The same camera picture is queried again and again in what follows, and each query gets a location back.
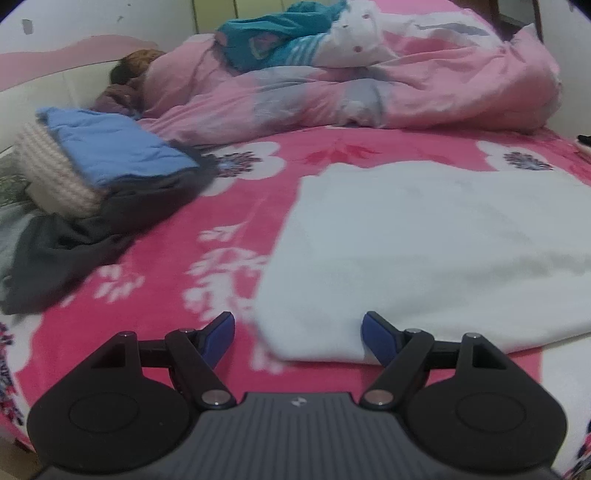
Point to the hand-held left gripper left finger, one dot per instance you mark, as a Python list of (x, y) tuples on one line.
[(219, 337)]

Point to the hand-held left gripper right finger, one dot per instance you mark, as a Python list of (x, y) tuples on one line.
[(376, 337)]

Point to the grey green patterned cloth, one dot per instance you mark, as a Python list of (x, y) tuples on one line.
[(9, 184)]

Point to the blue folded garment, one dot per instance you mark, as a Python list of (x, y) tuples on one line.
[(106, 143)]

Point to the teal garment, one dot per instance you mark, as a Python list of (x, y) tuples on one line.
[(249, 41)]

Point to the cream knitted garment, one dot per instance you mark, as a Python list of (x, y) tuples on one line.
[(51, 175)]

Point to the white sweatshirt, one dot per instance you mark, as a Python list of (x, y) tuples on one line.
[(415, 254)]

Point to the dark folded garment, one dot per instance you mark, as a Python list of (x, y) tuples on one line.
[(69, 249)]

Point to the dark brown cloth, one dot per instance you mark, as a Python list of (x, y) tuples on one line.
[(115, 94)]

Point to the pink patterned quilt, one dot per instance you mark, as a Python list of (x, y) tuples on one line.
[(461, 78)]

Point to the pink floral bed blanket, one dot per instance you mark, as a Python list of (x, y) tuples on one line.
[(161, 240)]

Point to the pale yellow wardrobe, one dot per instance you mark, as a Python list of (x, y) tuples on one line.
[(212, 14)]

